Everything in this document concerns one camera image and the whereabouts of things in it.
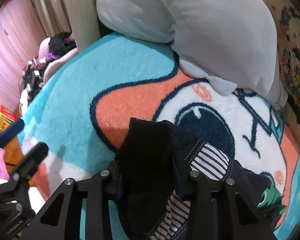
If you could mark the beige curtain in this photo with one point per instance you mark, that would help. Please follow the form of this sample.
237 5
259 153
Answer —
48 0

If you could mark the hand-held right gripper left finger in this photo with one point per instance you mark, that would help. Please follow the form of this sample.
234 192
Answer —
115 181

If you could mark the dark clothes pile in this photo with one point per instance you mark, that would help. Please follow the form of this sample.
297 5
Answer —
61 43

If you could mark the yellow and red box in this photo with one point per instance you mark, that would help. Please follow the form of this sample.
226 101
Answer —
5 117

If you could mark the floral patterned cushion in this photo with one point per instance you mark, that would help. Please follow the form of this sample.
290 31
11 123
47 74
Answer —
295 55

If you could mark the grey pillow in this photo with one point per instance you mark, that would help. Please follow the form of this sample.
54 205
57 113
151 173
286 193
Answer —
190 17

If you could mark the dark pants with striped lining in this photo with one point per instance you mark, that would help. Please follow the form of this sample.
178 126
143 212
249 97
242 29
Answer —
145 155

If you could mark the pink wooden wardrobe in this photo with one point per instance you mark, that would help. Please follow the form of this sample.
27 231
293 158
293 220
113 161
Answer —
10 55

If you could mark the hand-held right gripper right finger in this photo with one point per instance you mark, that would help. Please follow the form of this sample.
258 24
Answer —
198 188

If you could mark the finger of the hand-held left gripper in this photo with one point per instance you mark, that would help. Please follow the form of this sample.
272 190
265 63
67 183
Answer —
33 156

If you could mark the beige headboard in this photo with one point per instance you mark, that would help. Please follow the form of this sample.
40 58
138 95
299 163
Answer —
82 12

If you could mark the printed turquoise fluffy blanket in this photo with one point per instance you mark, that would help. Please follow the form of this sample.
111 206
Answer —
90 80

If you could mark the pink cloth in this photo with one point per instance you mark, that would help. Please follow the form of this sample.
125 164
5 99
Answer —
0 166

